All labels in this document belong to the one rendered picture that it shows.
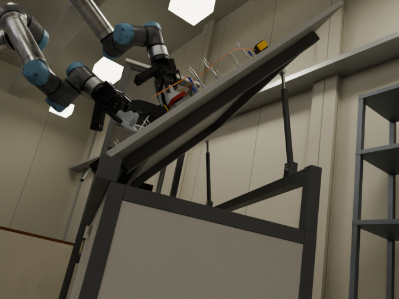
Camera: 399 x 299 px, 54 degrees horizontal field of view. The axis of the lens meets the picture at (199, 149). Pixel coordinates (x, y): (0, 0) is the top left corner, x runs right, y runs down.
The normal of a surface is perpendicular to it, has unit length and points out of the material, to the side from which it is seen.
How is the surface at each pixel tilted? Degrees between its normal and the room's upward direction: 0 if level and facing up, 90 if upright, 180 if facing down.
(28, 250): 90
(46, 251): 90
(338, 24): 90
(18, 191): 90
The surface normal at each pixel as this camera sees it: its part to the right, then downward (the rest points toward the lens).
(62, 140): 0.59, -0.17
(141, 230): 0.30, -0.28
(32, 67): -0.26, -0.37
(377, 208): -0.78, -0.34
